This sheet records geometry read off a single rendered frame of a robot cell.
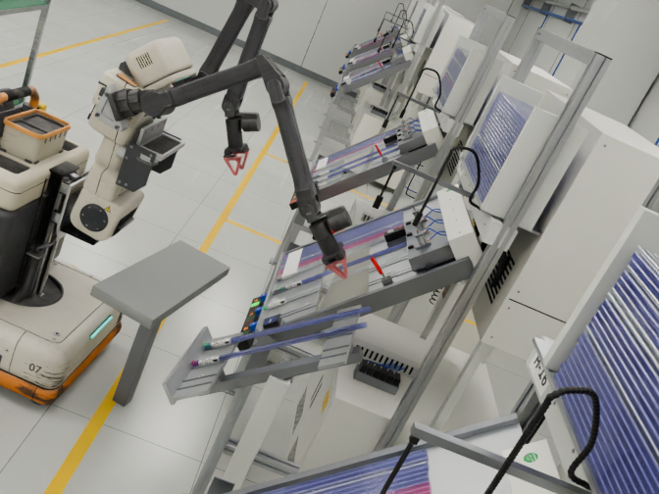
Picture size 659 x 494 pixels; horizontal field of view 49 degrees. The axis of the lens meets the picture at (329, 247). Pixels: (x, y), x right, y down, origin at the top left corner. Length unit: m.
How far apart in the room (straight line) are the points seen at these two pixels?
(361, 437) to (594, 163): 1.14
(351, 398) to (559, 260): 0.80
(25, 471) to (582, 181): 1.98
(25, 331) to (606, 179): 1.99
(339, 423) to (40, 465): 1.02
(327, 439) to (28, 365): 1.08
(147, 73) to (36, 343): 1.02
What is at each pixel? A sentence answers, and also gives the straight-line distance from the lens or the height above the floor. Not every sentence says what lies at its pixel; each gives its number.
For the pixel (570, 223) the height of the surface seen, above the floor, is 1.45.
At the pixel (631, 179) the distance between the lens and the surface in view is 2.19.
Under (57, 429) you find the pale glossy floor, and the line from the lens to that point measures 2.84.
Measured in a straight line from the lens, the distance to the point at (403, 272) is 2.28.
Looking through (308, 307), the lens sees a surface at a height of 0.84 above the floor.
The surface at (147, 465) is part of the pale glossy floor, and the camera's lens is 2.81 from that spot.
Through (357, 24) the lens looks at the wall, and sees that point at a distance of 10.84.
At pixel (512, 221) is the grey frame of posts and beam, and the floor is 1.40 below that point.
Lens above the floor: 1.88
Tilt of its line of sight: 21 degrees down
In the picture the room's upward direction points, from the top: 25 degrees clockwise
